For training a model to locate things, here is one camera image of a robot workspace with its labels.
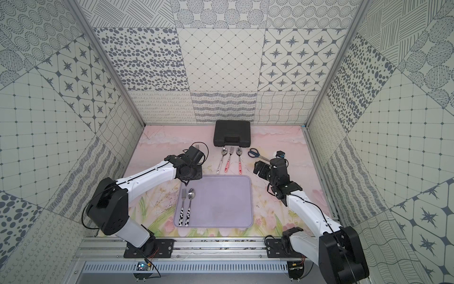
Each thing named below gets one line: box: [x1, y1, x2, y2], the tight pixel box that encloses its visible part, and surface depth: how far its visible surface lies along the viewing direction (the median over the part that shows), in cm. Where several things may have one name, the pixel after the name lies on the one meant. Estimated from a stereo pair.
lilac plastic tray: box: [173, 174, 254, 229], surface depth 89 cm
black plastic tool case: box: [213, 120, 252, 148], surface depth 113 cm
